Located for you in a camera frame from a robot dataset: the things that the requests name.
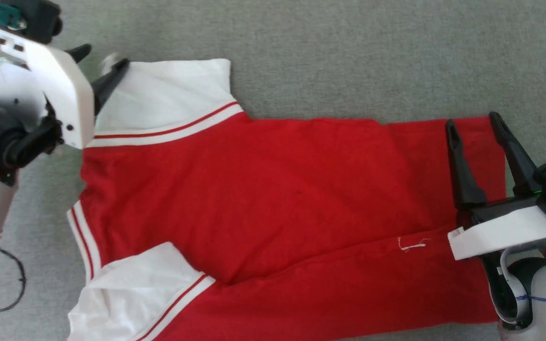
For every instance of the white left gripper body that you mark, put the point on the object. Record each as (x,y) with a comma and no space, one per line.
(59,90)

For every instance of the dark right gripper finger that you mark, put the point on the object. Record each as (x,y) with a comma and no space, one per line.
(522,166)
(465,180)

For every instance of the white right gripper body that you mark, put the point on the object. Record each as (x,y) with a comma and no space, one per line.
(505,229)

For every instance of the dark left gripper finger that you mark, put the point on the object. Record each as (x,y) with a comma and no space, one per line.
(107,85)
(79,52)

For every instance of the red and white jersey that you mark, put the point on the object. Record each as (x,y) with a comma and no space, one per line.
(254,189)

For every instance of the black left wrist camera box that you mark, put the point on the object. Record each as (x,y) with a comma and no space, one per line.
(40,19)

